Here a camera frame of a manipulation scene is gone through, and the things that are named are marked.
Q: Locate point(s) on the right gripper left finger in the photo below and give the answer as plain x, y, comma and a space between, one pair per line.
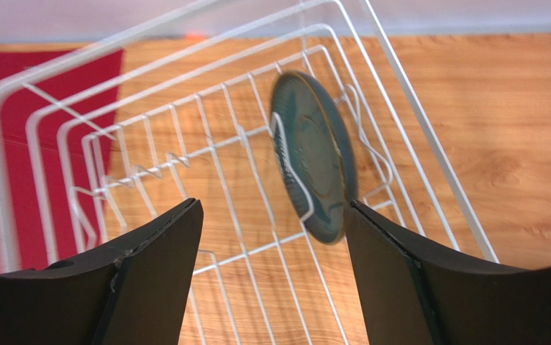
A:
130, 290

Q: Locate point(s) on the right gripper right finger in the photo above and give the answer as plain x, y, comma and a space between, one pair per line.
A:
413, 290

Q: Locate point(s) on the white wire dish rack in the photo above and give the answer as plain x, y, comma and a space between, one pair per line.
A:
98, 141

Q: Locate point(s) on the dark grey plate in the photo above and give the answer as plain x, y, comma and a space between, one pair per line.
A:
314, 153

